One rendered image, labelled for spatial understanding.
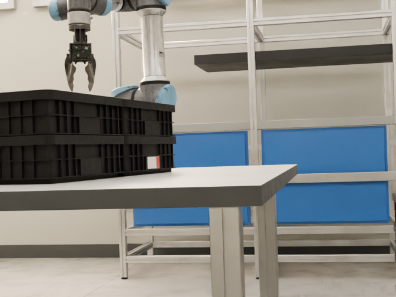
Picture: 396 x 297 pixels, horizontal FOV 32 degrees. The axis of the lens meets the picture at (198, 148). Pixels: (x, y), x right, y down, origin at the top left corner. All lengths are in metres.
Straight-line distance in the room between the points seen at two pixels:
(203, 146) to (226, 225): 2.81
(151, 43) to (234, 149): 1.58
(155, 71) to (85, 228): 2.80
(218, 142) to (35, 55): 1.89
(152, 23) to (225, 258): 1.49
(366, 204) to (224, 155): 0.87
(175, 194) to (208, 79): 3.76
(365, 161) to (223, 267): 2.79
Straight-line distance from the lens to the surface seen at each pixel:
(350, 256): 4.16
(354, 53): 4.17
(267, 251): 2.32
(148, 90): 2.66
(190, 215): 4.21
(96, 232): 5.30
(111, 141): 1.98
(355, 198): 4.13
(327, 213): 4.13
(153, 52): 2.70
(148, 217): 4.27
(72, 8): 2.34
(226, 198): 1.32
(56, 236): 5.42
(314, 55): 4.17
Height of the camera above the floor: 0.77
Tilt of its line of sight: level
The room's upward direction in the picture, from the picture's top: 2 degrees counter-clockwise
